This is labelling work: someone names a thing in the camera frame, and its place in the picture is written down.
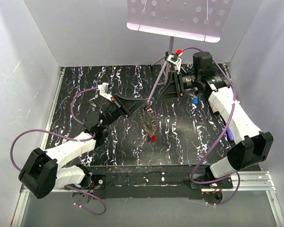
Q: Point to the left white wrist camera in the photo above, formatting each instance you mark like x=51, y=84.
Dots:
x=105, y=90

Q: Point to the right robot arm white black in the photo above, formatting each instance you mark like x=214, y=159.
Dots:
x=252, y=145

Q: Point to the aluminium frame rail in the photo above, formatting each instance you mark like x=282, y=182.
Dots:
x=252, y=202

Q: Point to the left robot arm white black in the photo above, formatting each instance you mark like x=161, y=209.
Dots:
x=45, y=170

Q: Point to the lilac music stand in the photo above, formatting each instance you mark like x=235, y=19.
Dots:
x=200, y=20

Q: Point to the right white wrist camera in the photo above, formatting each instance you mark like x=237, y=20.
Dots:
x=175, y=60

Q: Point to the large toothed keyring disc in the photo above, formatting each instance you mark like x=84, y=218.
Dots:
x=149, y=122

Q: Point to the black front rail base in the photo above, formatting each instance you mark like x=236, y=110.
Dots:
x=167, y=181

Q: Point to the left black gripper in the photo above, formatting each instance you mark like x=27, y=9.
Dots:
x=130, y=105

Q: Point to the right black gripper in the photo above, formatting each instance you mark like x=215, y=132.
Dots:
x=173, y=88

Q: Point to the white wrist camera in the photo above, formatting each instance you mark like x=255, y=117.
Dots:
x=105, y=90
x=175, y=60

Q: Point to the glitter toy microphone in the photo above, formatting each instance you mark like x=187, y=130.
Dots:
x=213, y=108

